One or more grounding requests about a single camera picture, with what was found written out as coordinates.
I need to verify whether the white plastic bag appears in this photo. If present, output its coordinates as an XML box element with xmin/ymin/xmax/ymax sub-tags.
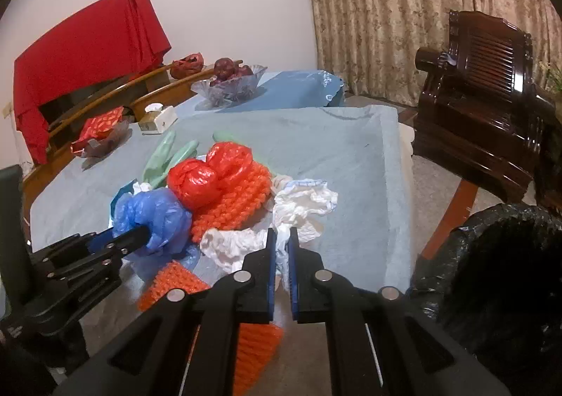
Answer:
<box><xmin>270</xmin><ymin>176</ymin><xmax>340</xmax><ymax>244</ymax></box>

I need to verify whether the red cloth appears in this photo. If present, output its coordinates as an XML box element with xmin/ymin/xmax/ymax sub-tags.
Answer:
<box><xmin>12</xmin><ymin>0</ymin><xmax>172</xmax><ymax>166</ymax></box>

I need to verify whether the bin with black bag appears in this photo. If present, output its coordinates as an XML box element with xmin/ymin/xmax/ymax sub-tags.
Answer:
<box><xmin>408</xmin><ymin>203</ymin><xmax>562</xmax><ymax>379</ymax></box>

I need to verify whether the dark wooden armchair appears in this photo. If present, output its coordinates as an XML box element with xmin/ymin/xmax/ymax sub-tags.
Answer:
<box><xmin>413</xmin><ymin>9</ymin><xmax>562</xmax><ymax>213</ymax></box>

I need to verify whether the wooden table leg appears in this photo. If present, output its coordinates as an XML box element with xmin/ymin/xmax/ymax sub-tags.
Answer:
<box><xmin>419</xmin><ymin>181</ymin><xmax>479</xmax><ymax>261</ymax></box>

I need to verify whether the clear glass fruit bowl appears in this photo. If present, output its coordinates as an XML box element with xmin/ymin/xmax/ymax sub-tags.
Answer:
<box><xmin>191</xmin><ymin>64</ymin><xmax>268</xmax><ymax>110</ymax></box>

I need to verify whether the red snack packet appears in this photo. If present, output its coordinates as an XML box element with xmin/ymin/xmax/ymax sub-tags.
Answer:
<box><xmin>72</xmin><ymin>106</ymin><xmax>126</xmax><ymax>155</ymax></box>

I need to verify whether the blue plastic bag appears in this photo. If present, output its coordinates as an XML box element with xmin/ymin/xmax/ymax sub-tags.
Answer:
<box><xmin>110</xmin><ymin>187</ymin><xmax>203</xmax><ymax>274</ymax></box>

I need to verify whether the red plastic bag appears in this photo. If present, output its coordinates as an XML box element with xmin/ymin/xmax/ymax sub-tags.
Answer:
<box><xmin>167</xmin><ymin>142</ymin><xmax>256</xmax><ymax>215</ymax></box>

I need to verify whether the thick orange foam net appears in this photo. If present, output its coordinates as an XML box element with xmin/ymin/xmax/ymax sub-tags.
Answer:
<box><xmin>191</xmin><ymin>163</ymin><xmax>274</xmax><ymax>244</ymax></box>

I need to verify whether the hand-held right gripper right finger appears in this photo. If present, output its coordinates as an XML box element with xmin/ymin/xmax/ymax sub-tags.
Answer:
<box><xmin>287</xmin><ymin>230</ymin><xmax>510</xmax><ymax>396</ymax></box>

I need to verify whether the beige patterned curtain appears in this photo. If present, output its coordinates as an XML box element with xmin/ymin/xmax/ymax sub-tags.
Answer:
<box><xmin>299</xmin><ymin>0</ymin><xmax>562</xmax><ymax>108</ymax></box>

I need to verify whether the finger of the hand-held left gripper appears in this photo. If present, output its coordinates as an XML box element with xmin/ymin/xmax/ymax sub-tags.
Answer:
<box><xmin>46</xmin><ymin>226</ymin><xmax>151</xmax><ymax>313</ymax></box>
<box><xmin>31</xmin><ymin>230</ymin><xmax>117</xmax><ymax>267</ymax></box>

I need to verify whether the white tissue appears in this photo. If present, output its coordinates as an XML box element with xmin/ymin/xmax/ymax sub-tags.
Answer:
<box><xmin>200</xmin><ymin>227</ymin><xmax>269</xmax><ymax>277</ymax></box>

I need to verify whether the curved wooden bench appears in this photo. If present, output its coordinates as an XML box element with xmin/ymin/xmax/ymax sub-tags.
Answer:
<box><xmin>20</xmin><ymin>62</ymin><xmax>212</xmax><ymax>221</ymax></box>

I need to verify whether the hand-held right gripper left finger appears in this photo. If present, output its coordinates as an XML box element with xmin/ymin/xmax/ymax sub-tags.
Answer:
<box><xmin>53</xmin><ymin>228</ymin><xmax>278</xmax><ymax>396</ymax></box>

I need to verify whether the light blue table cloth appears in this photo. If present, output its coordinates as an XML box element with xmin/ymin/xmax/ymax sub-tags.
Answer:
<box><xmin>30</xmin><ymin>106</ymin><xmax>416</xmax><ymax>291</ymax></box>

